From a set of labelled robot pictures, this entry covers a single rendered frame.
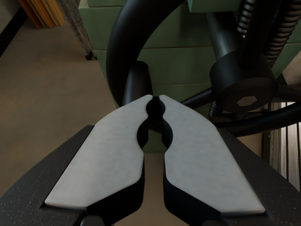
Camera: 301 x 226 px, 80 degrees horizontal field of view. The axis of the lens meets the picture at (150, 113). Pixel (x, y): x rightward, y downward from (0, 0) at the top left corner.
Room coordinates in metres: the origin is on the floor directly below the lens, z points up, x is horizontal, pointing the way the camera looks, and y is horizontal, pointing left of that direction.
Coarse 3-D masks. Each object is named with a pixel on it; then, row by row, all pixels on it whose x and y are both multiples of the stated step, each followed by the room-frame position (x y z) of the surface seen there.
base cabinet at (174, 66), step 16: (144, 48) 0.31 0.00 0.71; (160, 48) 0.30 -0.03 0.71; (176, 48) 0.30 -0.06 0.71; (192, 48) 0.30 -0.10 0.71; (208, 48) 0.30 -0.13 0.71; (288, 48) 0.29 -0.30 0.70; (160, 64) 0.30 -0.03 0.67; (176, 64) 0.30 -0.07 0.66; (192, 64) 0.30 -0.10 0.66; (208, 64) 0.30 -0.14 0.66; (288, 64) 0.29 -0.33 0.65; (160, 80) 0.30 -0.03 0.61; (176, 80) 0.30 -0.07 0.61; (192, 80) 0.30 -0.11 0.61; (208, 80) 0.30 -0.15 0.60; (112, 96) 0.31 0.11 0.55; (176, 96) 0.30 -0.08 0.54; (208, 112) 0.29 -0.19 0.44; (224, 112) 0.29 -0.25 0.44; (160, 144) 0.30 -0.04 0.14
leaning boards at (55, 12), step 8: (24, 0) 1.53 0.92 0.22; (32, 0) 1.52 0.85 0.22; (40, 0) 1.53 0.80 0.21; (48, 0) 1.50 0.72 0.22; (24, 8) 1.48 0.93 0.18; (32, 8) 1.52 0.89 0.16; (40, 8) 1.48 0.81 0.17; (48, 8) 1.52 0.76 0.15; (56, 8) 1.55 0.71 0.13; (32, 16) 1.50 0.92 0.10; (40, 16) 1.54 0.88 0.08; (48, 16) 1.52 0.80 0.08; (56, 16) 1.50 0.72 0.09; (40, 24) 1.53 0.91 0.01; (48, 24) 1.47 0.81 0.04; (56, 24) 1.52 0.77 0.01
